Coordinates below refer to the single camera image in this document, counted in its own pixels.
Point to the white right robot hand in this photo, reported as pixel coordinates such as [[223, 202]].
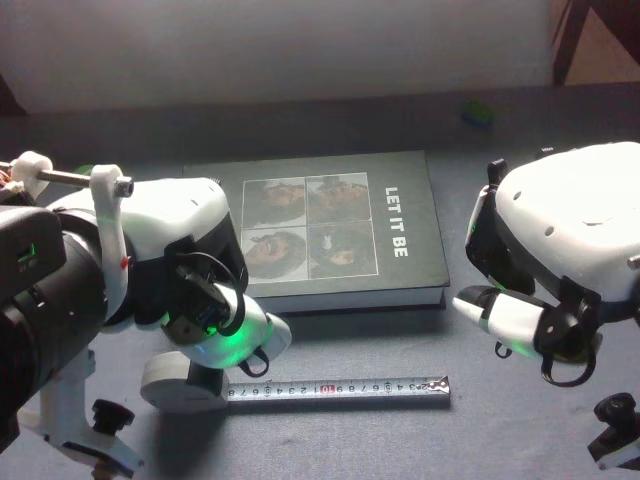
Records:
[[575, 215]]

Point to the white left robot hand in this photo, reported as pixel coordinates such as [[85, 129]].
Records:
[[180, 210]]

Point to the grey tape measure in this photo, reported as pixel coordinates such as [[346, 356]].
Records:
[[350, 390]]

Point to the black Let It Be book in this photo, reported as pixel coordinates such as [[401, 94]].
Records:
[[420, 270]]

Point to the green and blue block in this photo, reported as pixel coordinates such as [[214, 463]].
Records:
[[477, 114]]

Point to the grey table cloth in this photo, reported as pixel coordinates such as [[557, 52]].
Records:
[[350, 445]]

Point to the brown wooden furniture frame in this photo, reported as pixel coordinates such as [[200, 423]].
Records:
[[570, 40]]

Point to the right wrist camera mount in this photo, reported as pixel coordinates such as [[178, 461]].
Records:
[[617, 407]]

